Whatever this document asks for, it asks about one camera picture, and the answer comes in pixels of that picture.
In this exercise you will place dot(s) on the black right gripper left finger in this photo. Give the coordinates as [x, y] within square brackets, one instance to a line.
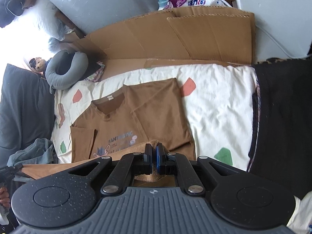
[64, 198]

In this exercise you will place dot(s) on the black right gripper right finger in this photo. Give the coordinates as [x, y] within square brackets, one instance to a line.
[240, 198]

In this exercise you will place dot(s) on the brown printed t-shirt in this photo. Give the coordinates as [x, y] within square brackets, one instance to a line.
[135, 115]

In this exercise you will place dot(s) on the person's left hand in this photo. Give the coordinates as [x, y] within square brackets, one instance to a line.
[5, 197]

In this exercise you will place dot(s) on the blue-grey garment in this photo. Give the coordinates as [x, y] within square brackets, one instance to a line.
[40, 152]

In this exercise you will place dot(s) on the black knitted garment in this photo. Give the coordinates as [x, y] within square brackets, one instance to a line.
[281, 144]

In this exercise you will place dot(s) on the dark grey pillow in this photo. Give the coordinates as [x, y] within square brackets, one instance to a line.
[27, 110]

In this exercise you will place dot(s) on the cream bear-print bed sheet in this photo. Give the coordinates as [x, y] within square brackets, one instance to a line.
[218, 105]

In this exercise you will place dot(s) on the grey neck pillow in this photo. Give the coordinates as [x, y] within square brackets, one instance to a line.
[65, 69]

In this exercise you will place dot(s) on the small plush bear toy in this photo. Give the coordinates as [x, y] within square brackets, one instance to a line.
[38, 64]

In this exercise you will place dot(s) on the floral patterned cloth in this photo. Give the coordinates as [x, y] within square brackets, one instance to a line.
[96, 76]

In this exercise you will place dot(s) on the white pillow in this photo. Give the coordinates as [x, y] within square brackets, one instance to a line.
[43, 16]

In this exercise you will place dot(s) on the brown cardboard sheet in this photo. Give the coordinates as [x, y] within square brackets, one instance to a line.
[178, 36]

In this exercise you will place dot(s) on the white cabinet panel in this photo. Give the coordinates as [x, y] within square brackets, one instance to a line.
[283, 27]

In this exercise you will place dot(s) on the laundry detergent refill pouch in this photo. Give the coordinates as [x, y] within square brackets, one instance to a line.
[169, 4]

